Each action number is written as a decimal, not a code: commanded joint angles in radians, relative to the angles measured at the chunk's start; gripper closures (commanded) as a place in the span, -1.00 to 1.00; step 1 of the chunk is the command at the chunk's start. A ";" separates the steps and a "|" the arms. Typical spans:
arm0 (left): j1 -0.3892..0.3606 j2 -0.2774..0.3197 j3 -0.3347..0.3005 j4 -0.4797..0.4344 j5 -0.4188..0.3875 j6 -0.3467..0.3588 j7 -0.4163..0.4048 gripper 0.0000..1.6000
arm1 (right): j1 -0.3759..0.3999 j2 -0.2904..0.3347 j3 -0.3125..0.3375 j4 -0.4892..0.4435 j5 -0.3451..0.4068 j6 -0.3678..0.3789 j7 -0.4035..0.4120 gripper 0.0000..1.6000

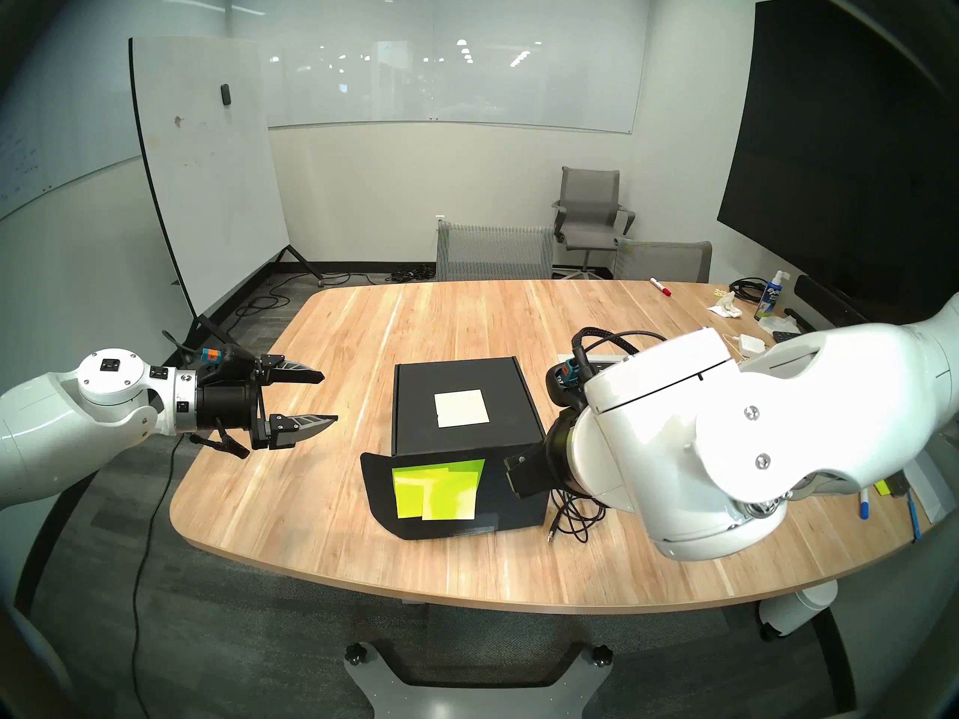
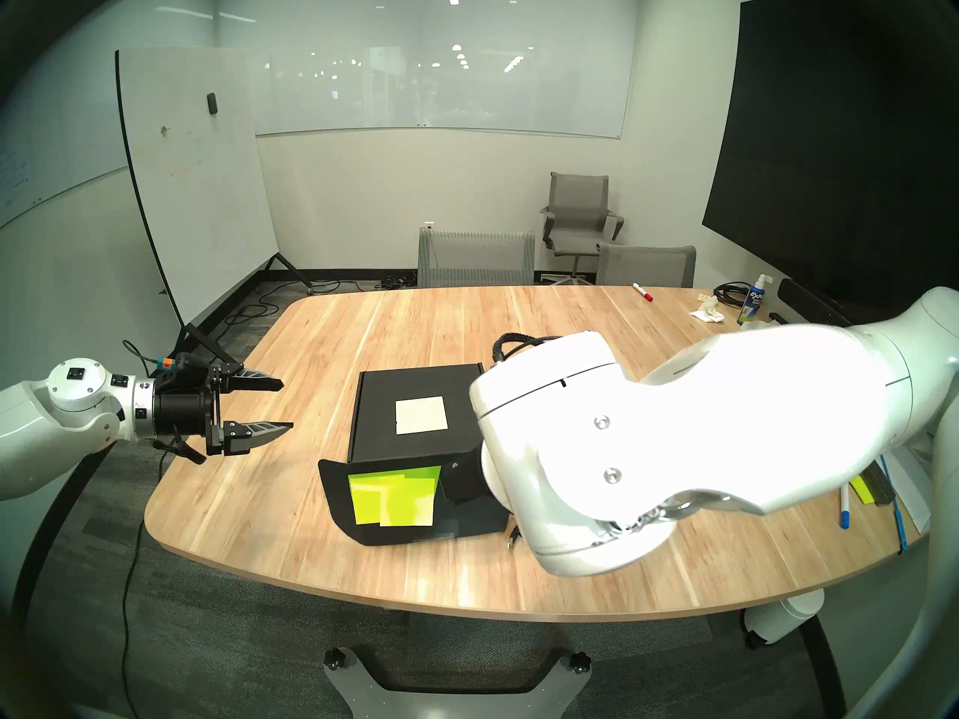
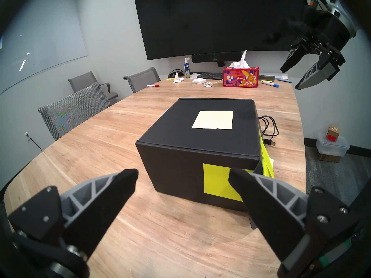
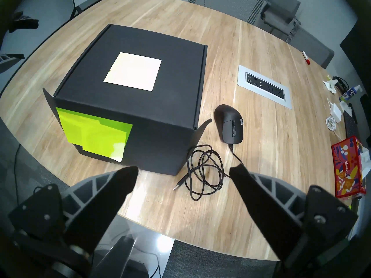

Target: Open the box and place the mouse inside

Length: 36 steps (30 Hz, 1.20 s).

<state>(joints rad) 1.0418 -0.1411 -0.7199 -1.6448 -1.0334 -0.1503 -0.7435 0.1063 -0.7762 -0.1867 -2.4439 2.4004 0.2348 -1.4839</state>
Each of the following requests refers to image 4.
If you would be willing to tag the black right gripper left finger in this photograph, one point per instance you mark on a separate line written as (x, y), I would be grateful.
(92, 205)

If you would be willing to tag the black keyboard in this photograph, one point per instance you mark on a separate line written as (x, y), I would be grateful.
(351, 125)

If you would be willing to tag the whiteboard cleaner spray bottle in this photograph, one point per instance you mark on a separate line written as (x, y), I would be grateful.
(350, 93)

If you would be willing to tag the colourful floral tissue box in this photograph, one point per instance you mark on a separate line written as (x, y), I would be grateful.
(346, 167)

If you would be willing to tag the large black wall screen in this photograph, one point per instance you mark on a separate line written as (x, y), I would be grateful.
(356, 45)

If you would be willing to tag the white freestanding whiteboard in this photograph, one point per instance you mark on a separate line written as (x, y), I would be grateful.
(76, 6)

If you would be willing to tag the black video conference bar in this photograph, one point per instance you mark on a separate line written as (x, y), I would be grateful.
(365, 106)

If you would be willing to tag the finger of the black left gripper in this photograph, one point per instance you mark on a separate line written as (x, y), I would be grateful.
(10, 60)
(23, 23)

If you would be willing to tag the silver table power outlet panel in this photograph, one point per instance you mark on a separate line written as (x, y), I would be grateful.
(265, 86)

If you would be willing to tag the crumpled white tissue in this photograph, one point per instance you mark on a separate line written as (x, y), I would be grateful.
(345, 106)
(331, 85)

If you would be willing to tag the grey ribbed mesh chair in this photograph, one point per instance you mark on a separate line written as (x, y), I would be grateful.
(229, 3)

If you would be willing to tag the black cardboard box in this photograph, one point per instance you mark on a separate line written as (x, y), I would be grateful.
(162, 112)

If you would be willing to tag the red capped whiteboard marker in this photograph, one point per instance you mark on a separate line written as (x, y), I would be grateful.
(306, 58)

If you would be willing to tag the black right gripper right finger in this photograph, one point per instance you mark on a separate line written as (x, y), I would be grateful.
(275, 210)

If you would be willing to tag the lime green sticky note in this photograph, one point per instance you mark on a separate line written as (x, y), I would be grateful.
(72, 124)

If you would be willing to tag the grey office chair with armrests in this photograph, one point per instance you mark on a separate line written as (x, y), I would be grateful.
(282, 5)

